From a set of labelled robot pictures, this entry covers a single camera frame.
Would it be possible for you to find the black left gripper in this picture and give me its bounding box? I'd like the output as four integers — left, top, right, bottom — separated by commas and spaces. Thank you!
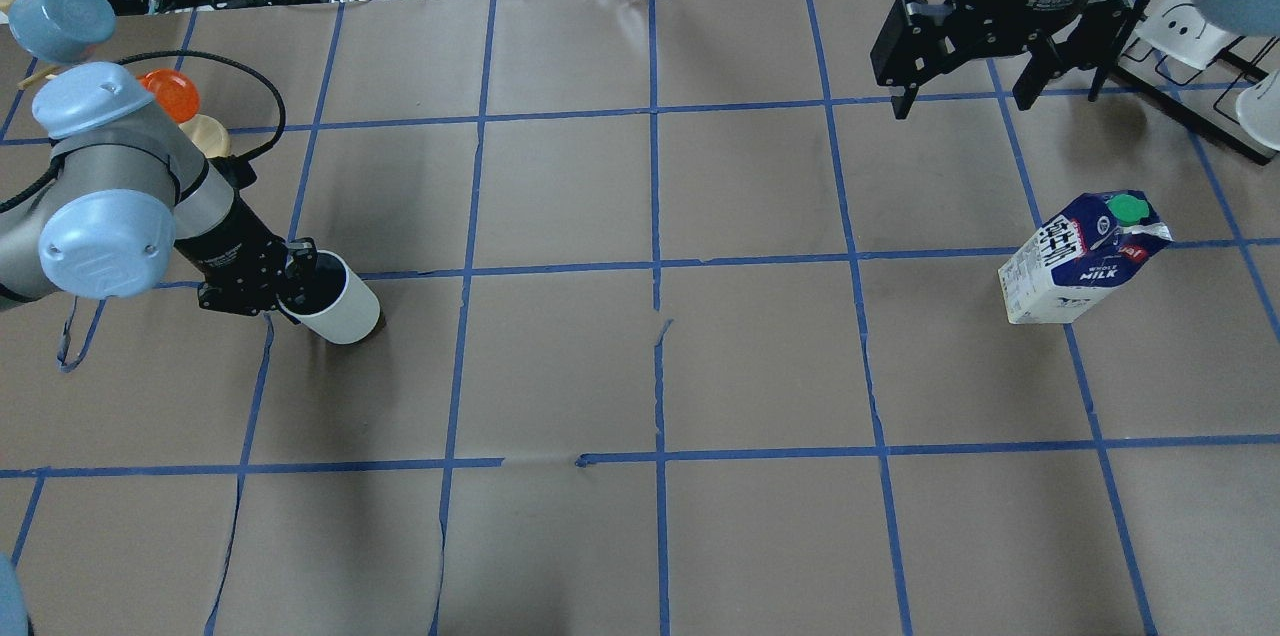
175, 197, 320, 317

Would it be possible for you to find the white mug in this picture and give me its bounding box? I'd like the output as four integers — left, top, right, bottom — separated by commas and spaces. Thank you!
278, 250, 381, 346

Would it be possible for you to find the black camera cable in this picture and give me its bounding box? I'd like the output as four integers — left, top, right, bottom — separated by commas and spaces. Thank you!
0, 52, 287, 214

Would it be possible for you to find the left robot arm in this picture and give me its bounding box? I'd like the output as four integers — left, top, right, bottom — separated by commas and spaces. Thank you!
1, 0, 340, 316

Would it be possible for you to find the blue mug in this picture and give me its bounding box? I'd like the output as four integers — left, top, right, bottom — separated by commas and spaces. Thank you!
6, 0, 116, 67

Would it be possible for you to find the black wire rack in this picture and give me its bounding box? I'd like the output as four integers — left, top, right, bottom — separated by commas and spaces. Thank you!
1106, 0, 1277, 165

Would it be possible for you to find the blue white milk carton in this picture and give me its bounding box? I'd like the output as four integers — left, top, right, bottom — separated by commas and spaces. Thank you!
997, 189, 1174, 325

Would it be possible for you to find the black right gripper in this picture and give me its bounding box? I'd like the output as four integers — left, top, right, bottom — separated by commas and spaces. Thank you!
870, 0, 1137, 120

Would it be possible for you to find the orange mug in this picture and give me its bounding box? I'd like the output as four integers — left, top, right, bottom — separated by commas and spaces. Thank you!
137, 68, 201, 124

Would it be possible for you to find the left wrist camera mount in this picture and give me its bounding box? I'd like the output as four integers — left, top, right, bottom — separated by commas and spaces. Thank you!
207, 156, 259, 191

